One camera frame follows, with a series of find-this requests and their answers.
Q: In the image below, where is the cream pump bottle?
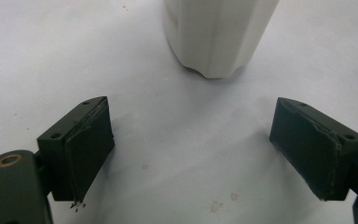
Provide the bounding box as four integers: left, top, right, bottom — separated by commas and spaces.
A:
162, 0, 281, 79

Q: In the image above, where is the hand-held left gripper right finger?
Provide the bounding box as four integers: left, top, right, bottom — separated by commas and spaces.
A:
268, 96, 358, 202

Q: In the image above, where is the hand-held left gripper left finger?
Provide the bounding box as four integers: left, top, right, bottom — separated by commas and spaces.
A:
36, 95, 116, 213

